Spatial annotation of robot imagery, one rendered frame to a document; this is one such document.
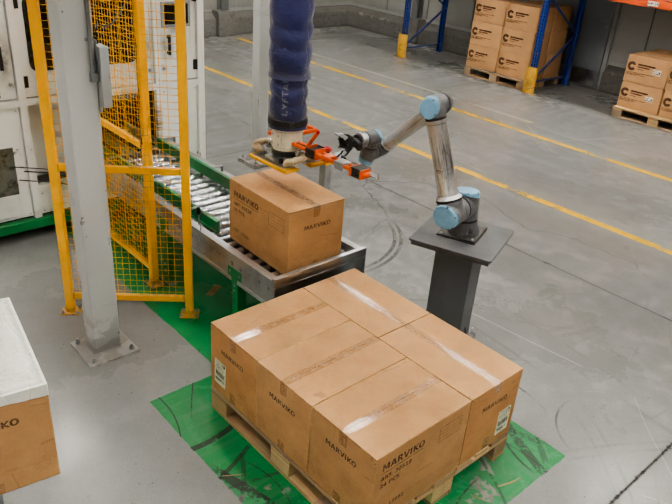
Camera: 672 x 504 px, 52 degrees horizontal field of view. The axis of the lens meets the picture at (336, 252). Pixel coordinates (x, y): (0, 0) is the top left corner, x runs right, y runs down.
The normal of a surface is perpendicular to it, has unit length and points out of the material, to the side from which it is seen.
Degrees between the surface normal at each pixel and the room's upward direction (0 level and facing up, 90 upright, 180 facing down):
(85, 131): 90
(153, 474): 0
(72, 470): 0
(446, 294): 90
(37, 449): 90
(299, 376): 0
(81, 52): 90
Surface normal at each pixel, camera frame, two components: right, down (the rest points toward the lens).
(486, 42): -0.74, 0.33
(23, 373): 0.07, -0.88
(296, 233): 0.64, 0.40
